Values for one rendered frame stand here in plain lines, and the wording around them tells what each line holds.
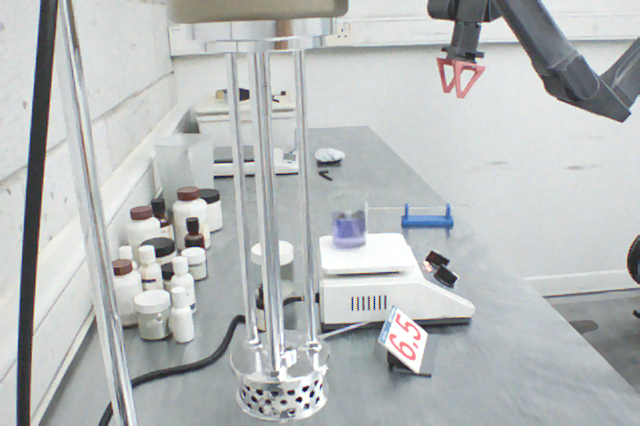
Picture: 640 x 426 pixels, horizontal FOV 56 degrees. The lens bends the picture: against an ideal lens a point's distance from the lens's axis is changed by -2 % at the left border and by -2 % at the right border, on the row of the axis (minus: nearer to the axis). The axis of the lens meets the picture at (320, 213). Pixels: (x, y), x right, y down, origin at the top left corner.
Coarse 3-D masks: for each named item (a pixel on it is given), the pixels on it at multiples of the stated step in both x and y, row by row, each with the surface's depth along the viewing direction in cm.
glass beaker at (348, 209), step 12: (336, 192) 84; (348, 192) 84; (360, 192) 84; (336, 204) 80; (348, 204) 79; (360, 204) 80; (336, 216) 81; (348, 216) 80; (360, 216) 81; (336, 228) 81; (348, 228) 81; (360, 228) 81; (336, 240) 82; (348, 240) 81; (360, 240) 82
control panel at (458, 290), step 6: (414, 252) 87; (420, 252) 88; (414, 258) 85; (420, 258) 86; (420, 264) 83; (426, 264) 84; (426, 270) 82; (432, 270) 83; (426, 276) 79; (432, 276) 81; (432, 282) 78; (438, 282) 80; (456, 282) 84; (444, 288) 79; (450, 288) 80; (456, 288) 81; (462, 288) 83; (456, 294) 79; (462, 294) 80; (468, 300) 79
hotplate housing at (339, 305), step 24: (336, 288) 77; (360, 288) 77; (384, 288) 77; (408, 288) 77; (432, 288) 78; (336, 312) 78; (360, 312) 78; (384, 312) 78; (408, 312) 78; (432, 312) 78; (456, 312) 79
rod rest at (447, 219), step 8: (448, 208) 116; (408, 216) 119; (416, 216) 119; (424, 216) 119; (432, 216) 119; (440, 216) 119; (448, 216) 116; (408, 224) 117; (416, 224) 117; (424, 224) 117; (432, 224) 117; (440, 224) 117; (448, 224) 116
